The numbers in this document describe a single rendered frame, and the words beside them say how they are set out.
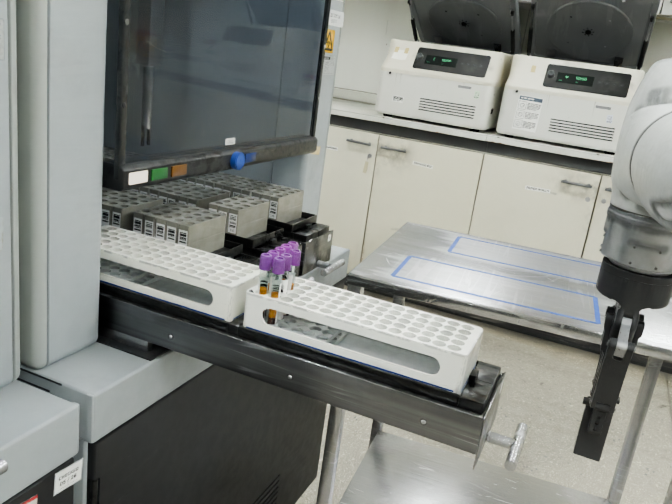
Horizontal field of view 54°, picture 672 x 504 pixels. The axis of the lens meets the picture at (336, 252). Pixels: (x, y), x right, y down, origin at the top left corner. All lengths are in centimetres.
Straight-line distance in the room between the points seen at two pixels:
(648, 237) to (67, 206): 67
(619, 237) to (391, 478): 98
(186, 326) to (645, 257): 57
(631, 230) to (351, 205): 268
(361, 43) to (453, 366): 328
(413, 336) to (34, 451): 45
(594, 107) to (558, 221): 51
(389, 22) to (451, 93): 90
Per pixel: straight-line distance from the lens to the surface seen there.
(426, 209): 321
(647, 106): 72
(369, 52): 393
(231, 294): 88
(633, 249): 73
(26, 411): 86
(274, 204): 134
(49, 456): 87
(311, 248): 134
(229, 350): 89
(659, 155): 57
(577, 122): 307
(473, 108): 311
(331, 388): 84
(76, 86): 87
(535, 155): 313
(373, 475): 157
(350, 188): 332
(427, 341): 81
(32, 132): 85
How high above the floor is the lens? 118
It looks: 17 degrees down
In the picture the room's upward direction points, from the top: 8 degrees clockwise
